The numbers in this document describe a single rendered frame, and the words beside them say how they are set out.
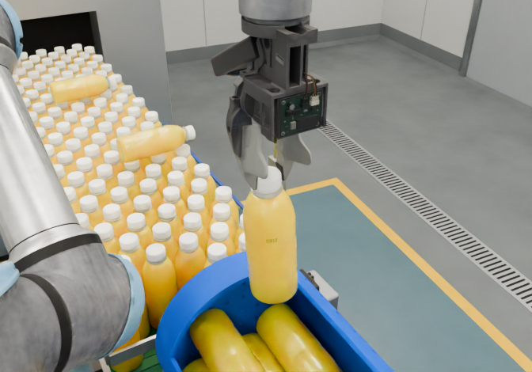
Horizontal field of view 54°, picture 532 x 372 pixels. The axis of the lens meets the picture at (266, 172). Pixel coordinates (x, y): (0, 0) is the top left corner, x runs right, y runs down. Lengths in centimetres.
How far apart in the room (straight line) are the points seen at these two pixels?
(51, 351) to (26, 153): 24
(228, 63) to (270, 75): 8
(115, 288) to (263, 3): 36
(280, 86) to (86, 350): 35
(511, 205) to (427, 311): 112
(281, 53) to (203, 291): 43
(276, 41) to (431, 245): 249
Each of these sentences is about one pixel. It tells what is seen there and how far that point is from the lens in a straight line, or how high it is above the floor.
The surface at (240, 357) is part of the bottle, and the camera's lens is 83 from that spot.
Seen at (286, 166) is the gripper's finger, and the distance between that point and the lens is 66.
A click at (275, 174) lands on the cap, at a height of 145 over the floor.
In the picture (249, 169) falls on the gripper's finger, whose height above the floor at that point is 147.
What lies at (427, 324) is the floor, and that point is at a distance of 252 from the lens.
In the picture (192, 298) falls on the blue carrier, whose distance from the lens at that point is 83.
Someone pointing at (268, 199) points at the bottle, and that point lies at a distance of 66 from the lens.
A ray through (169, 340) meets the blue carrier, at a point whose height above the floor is 115.
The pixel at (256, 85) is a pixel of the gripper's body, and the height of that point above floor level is 158.
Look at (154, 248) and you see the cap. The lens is 109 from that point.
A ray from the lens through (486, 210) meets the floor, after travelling 333.
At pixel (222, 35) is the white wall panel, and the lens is 542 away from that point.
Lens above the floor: 179
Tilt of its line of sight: 31 degrees down
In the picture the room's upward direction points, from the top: straight up
